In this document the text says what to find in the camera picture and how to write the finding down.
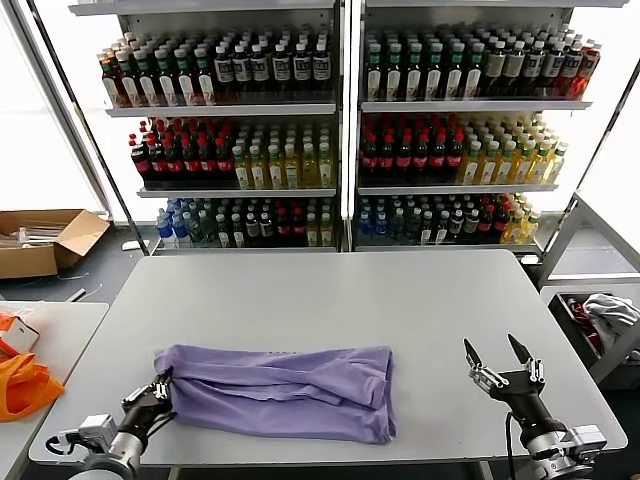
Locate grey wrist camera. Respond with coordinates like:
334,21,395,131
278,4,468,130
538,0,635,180
47,413,119,454
564,423,607,459

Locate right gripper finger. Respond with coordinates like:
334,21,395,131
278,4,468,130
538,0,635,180
463,338,506,391
508,333,544,384

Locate open cardboard box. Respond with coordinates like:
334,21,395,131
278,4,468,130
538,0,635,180
0,208,112,280

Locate red garment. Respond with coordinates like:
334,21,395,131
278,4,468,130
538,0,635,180
567,297,606,359

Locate black storage crate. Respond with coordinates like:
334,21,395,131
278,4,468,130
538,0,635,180
548,292,640,386

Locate grey metal cart frame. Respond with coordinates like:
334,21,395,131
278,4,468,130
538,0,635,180
542,191,640,289

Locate red drink bottle white cap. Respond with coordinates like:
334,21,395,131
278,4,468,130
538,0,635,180
577,42,601,99

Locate grey shelving unit red-drink bottle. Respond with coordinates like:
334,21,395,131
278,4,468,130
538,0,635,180
349,0,596,254

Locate dark bottle white-green label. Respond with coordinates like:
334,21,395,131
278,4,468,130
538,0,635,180
424,42,445,101
194,47,216,106
445,42,465,101
174,48,196,107
155,48,177,107
118,49,140,108
383,42,404,101
464,42,485,100
364,43,384,101
404,42,425,101
135,49,158,108

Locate purple T-shirt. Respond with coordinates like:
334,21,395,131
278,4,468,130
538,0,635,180
153,343,399,446

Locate amber tea bottle white label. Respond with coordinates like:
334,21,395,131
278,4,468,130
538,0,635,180
101,53,124,109

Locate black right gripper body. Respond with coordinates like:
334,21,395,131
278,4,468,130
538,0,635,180
489,369,566,441

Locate small white orange box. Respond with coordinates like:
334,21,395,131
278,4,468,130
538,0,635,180
8,318,41,351

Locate grey window frame post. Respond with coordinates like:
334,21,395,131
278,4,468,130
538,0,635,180
0,0,116,224

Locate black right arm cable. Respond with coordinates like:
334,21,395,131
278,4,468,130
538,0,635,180
504,410,526,480

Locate cola bottle red cap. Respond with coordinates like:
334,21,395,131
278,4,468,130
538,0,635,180
130,133,151,184
198,134,217,184
478,204,495,245
445,130,464,176
274,207,291,248
214,134,235,184
412,132,430,176
290,207,307,248
181,134,200,184
360,132,379,176
377,132,396,176
493,204,510,245
429,130,447,176
394,132,413,176
164,135,184,184
147,135,167,184

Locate white crumpled garment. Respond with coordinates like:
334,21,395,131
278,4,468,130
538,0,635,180
582,293,640,349

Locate orange cloth bag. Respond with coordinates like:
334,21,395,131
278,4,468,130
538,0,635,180
0,310,66,424

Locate dark bottle grey-blue label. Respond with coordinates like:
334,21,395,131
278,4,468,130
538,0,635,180
560,41,583,97
542,41,564,97
523,40,545,97

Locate white packing pieces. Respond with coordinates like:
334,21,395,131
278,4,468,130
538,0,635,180
0,225,69,250

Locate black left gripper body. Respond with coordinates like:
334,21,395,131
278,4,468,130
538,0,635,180
119,393,174,436

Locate black slanted metal pole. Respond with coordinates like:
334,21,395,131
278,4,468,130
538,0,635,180
27,0,151,256

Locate grey shelving unit six-cola row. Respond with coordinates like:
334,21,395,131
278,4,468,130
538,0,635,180
67,0,346,256

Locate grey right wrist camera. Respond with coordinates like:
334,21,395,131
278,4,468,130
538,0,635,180
564,423,607,459

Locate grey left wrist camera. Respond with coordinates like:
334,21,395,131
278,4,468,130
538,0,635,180
47,413,119,454

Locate dark bottle blue-white label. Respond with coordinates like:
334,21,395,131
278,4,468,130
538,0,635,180
311,42,331,99
271,43,291,99
232,44,253,99
250,44,271,99
213,44,235,99
291,43,311,99

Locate dark bottle beige label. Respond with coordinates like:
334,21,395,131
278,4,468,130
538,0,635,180
503,40,526,97
483,40,506,97

